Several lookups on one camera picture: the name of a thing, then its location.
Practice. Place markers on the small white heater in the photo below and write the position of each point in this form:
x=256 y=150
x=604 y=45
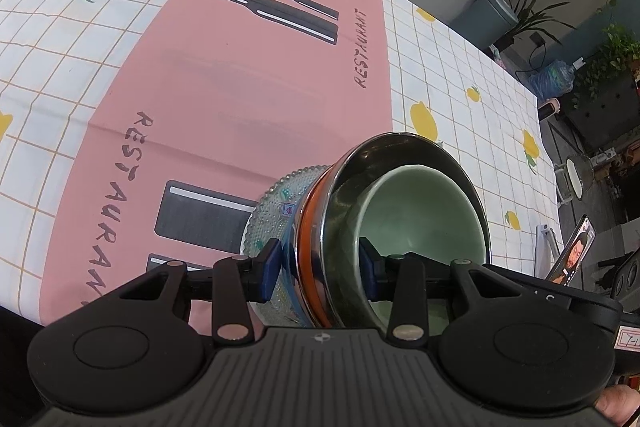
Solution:
x=550 y=109

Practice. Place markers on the smartphone with lit screen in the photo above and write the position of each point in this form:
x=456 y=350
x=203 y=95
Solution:
x=575 y=252

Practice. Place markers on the white round stool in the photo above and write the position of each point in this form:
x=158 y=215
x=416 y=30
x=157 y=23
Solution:
x=575 y=179

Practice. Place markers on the white checked lemon tablecloth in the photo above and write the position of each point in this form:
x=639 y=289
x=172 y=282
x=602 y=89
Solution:
x=450 y=72

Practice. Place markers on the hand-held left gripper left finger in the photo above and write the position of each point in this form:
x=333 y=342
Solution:
x=270 y=269

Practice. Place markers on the person's right hand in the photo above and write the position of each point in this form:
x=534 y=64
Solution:
x=620 y=407

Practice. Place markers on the large clear glass plate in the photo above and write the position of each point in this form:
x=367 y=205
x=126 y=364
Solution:
x=270 y=212

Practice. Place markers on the grey waste bin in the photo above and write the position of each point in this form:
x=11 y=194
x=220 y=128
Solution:
x=485 y=17

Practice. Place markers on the blue water bottle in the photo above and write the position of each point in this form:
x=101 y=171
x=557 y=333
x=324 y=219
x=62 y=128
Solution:
x=552 y=79

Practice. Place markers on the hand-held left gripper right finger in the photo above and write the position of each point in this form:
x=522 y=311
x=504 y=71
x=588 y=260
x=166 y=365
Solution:
x=367 y=272

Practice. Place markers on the green ceramic bowl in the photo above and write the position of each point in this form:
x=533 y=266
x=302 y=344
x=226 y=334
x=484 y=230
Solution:
x=425 y=212

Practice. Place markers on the bushy green plant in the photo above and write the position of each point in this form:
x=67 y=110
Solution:
x=607 y=62

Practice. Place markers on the tall green leaf plant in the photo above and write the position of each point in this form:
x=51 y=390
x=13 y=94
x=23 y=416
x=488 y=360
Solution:
x=532 y=14

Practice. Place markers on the pink bottle-print cloth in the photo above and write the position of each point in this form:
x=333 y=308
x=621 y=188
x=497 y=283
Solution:
x=225 y=82

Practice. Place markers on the stainless steel bowl orange band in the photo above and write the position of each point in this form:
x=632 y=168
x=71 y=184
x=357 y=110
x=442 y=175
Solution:
x=360 y=167

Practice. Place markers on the dark planter box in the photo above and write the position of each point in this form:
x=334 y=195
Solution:
x=605 y=117

